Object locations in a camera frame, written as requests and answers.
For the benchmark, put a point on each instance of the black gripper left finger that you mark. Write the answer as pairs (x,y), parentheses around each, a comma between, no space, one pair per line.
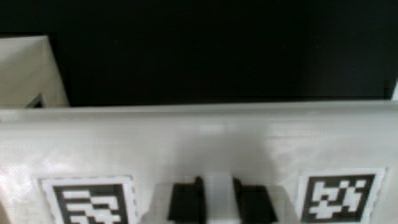
(186,208)

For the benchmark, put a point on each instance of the white cabinet top block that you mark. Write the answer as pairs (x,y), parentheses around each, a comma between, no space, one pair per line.
(30,81)

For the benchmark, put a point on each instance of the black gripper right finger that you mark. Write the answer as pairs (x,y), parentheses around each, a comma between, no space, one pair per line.
(254,204)

